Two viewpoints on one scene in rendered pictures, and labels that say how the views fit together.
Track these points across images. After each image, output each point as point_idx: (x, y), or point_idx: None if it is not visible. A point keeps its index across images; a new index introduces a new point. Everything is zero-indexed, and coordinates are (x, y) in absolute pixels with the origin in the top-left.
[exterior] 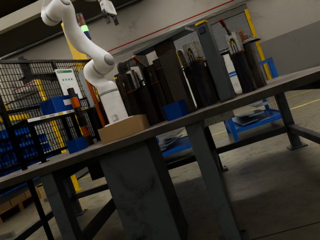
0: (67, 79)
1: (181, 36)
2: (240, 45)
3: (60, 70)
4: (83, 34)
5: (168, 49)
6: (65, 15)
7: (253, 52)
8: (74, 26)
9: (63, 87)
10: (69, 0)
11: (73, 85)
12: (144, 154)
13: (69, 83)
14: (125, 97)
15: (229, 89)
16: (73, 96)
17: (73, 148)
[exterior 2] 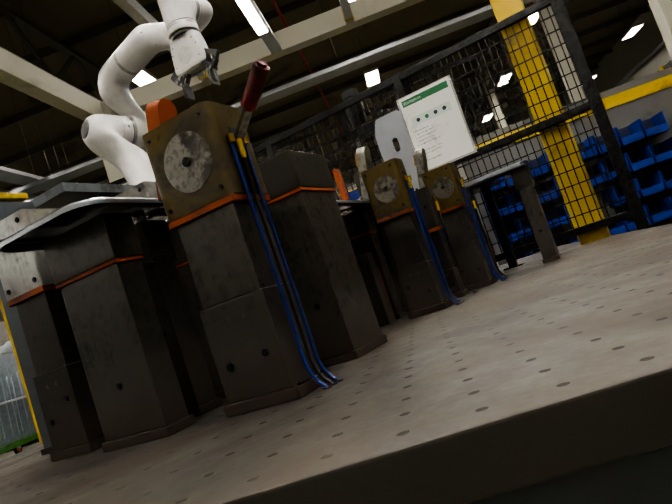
0: (430, 113)
1: (93, 194)
2: (6, 284)
3: (411, 97)
4: (130, 172)
5: None
6: (97, 154)
7: (75, 281)
8: (117, 163)
9: (416, 140)
10: (88, 125)
11: (447, 124)
12: None
13: (437, 121)
14: None
15: (37, 423)
16: (360, 194)
17: None
